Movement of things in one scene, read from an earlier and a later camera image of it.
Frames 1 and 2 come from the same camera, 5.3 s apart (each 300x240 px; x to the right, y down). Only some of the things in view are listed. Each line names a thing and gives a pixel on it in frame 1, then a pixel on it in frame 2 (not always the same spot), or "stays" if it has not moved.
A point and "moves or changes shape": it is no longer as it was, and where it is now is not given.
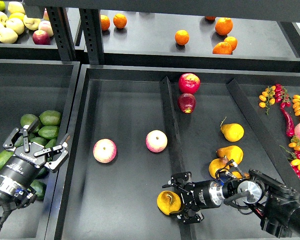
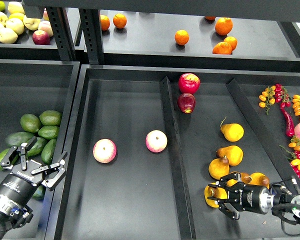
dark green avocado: (43, 172) moves or changes shape
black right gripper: (200, 195) → (243, 197)
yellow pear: (168, 202) moves or changes shape
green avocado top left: (27, 119) stays
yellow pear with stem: (232, 132) stays
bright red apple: (189, 83) stays
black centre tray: (132, 127) stays
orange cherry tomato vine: (267, 98) stays
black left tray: (24, 87) stays
